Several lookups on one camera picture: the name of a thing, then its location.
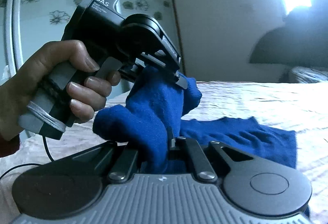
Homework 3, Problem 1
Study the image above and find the dark blue knitted sweater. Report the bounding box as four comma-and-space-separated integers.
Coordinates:
92, 67, 297, 174

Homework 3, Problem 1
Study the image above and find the person's left hand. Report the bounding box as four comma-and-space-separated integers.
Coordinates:
1, 41, 121, 141

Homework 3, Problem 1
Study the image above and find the patterned pillow at headboard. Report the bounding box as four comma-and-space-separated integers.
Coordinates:
279, 67, 327, 84

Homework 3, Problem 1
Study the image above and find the dark grey curved headboard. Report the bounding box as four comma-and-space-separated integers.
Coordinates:
249, 0, 327, 68

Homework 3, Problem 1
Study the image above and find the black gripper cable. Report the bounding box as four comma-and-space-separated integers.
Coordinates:
0, 135, 56, 181

